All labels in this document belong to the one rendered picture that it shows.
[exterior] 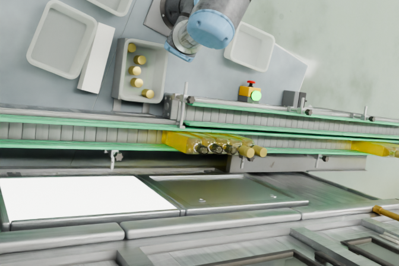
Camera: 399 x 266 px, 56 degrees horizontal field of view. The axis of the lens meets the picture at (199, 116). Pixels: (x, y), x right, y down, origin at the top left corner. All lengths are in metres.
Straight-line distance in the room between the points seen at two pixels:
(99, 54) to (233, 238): 0.78
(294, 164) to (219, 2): 1.12
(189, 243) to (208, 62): 0.93
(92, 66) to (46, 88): 0.17
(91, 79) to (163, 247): 0.70
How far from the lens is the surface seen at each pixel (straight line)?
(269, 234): 1.07
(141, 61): 1.43
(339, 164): 2.14
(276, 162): 1.80
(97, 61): 1.38
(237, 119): 1.60
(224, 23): 0.92
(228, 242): 0.99
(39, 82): 1.40
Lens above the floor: 2.13
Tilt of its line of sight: 57 degrees down
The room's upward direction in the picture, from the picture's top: 106 degrees clockwise
